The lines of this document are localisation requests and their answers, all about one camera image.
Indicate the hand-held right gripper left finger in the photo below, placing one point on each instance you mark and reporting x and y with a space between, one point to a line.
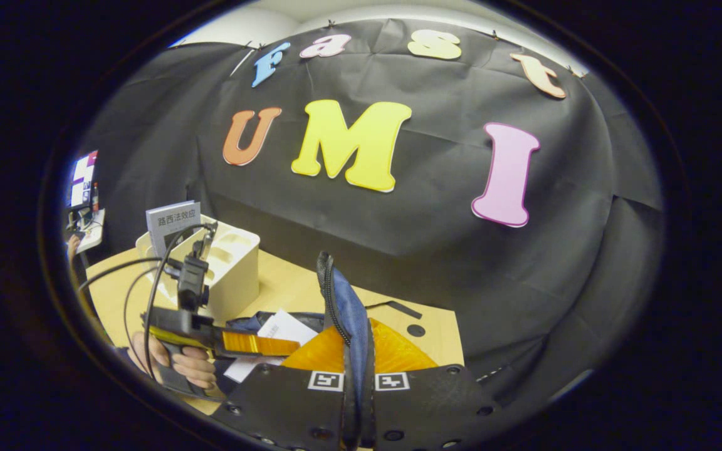
279 407

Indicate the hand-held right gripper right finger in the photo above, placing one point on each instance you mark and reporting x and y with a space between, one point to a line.
430 407

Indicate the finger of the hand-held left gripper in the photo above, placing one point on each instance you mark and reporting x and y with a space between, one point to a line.
254 344

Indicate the white book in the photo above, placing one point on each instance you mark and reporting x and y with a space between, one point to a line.
286 329

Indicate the white plastic bookshelf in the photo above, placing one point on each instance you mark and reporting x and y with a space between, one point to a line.
235 275

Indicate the blue-grey book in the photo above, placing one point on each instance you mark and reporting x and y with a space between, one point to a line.
173 219

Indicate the blue schoolbag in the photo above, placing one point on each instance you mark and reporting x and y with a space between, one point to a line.
348 307

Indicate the black round table cap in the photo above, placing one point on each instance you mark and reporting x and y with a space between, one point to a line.
416 330

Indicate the small white side table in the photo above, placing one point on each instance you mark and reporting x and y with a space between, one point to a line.
93 235

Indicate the red bottle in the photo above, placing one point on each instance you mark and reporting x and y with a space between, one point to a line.
94 197

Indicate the computer monitor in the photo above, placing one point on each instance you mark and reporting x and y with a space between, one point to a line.
82 178

